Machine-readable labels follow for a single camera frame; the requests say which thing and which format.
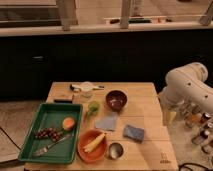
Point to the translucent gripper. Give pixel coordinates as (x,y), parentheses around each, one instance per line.
(169,109)

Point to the blue sponge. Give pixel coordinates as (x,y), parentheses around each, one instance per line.
(136,134)

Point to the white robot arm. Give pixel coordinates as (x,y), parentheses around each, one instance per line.
(186,83)

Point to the purple bowl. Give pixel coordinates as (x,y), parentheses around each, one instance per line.
(116,100)

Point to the orange bowl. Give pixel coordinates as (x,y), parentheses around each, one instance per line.
(98,153)

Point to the grey cloth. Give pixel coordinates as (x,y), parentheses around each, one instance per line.
(108,122)

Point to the small metal cup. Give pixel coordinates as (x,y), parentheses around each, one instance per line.
(115,151)

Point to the green toy vegetable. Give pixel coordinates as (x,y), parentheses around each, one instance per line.
(93,107)

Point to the yellow banana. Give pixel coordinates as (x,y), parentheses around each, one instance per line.
(93,144)

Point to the clear glass cup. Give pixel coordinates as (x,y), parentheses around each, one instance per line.
(86,94)

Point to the orange fruit half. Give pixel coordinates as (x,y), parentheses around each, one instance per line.
(68,123)

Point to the brown wooden block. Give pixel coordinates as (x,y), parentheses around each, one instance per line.
(63,99)

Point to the bunch of brown grapes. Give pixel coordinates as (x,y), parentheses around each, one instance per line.
(51,133)

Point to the green plastic tray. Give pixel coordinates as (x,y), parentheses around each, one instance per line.
(52,115)

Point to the white handled utensil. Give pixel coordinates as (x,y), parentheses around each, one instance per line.
(96,87)

